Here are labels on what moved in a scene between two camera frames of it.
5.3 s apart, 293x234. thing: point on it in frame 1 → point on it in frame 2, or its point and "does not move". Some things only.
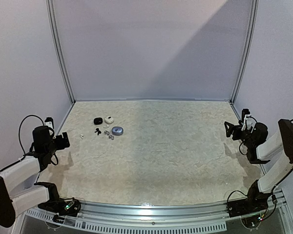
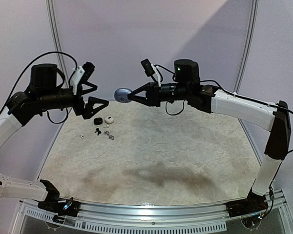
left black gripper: x=61 y=145 → x=86 y=110
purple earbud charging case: x=117 y=130 → x=121 y=95
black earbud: x=98 y=131 does not move
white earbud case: x=109 y=119 does not move
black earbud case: x=98 y=121 does not move
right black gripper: x=238 y=131 → x=152 y=94
